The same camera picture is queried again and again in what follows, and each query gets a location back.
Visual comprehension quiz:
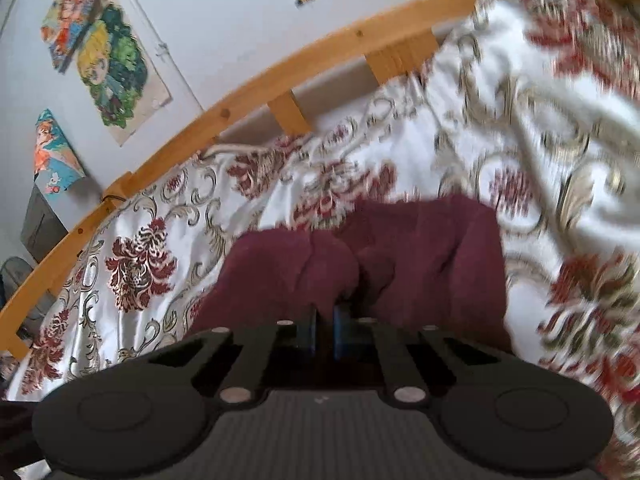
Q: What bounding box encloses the small curled wall poster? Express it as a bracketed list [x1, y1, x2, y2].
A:
[33, 108, 87, 196]

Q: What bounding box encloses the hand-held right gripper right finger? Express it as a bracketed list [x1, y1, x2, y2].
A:
[332, 305, 507, 407]

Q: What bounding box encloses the blond figure wall poster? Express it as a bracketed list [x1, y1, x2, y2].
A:
[76, 3, 174, 147]

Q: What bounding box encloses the orange-haired figure wall poster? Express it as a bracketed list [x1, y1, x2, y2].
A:
[40, 0, 122, 75]

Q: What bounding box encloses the black cable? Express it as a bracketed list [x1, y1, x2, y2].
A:
[101, 186, 132, 207]

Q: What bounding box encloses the white wall pipe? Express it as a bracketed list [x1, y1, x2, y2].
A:
[118, 0, 206, 116]

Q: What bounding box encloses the maroon long-sleeve shirt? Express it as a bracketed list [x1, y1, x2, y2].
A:
[187, 194, 514, 358]

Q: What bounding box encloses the wooden bed frame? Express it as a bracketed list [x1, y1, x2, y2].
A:
[0, 0, 640, 361]

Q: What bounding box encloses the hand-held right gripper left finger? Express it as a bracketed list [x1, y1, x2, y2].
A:
[145, 307, 321, 407]

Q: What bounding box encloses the floral satin blanket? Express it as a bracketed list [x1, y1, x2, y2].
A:
[0, 0, 640, 480]

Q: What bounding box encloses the grey wall panel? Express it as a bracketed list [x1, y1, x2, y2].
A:
[20, 182, 69, 264]

